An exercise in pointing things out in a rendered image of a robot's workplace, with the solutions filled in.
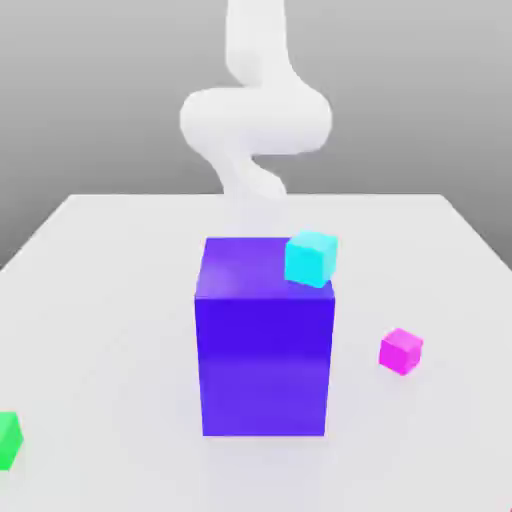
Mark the small cyan cube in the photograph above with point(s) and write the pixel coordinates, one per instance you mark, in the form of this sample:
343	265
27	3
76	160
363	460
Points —
308	260

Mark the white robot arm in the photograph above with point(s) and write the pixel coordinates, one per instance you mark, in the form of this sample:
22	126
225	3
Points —
256	116

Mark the small magenta cube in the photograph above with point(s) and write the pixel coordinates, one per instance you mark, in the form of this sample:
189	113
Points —
400	352

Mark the large purple box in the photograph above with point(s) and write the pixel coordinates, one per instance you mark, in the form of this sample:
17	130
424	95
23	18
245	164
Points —
264	360

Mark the small green cube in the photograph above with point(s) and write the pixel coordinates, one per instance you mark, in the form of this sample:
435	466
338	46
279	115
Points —
8	440

